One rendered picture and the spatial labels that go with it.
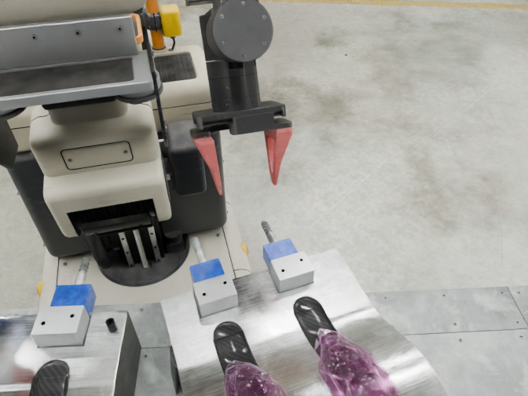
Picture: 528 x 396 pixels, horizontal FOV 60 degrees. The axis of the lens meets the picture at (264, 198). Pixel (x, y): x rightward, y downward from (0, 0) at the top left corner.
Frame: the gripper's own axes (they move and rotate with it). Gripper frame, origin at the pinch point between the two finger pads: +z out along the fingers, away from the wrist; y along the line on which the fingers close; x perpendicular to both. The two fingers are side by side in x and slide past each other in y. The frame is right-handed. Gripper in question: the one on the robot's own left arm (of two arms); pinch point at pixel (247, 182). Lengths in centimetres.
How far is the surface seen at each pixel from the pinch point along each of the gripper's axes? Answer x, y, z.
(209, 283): 0.3, -6.6, 12.5
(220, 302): -1.9, -5.7, 14.3
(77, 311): -3.5, -22.0, 10.5
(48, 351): -4.6, -25.8, 14.1
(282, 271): 0.2, 3.2, 13.1
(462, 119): 159, 146, 33
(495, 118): 156, 164, 34
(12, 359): -4.5, -29.6, 14.1
